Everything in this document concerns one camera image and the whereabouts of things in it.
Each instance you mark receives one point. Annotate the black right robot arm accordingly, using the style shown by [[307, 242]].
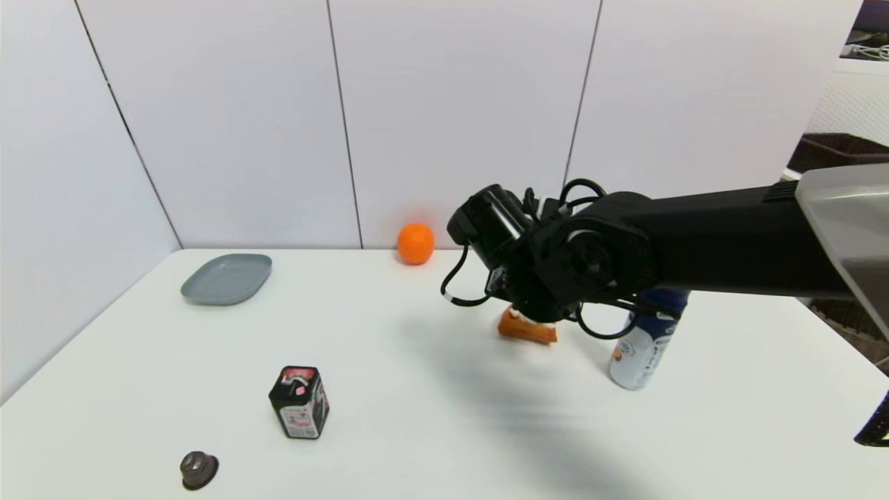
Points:
[[729, 236]]

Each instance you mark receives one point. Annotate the orange fruit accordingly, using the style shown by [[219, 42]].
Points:
[[416, 244]]

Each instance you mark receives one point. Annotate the black milk carton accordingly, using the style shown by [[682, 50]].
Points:
[[298, 403]]

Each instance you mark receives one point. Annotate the grey-green shallow plate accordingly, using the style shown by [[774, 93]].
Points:
[[226, 279]]

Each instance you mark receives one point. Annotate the blue and white bottle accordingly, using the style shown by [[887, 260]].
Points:
[[635, 361]]

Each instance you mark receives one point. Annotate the white desk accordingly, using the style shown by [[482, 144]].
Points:
[[790, 175]]

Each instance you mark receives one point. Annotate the dark brown basket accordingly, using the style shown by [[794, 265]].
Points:
[[833, 149]]

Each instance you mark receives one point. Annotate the white perforated panel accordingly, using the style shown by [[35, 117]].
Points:
[[854, 104]]

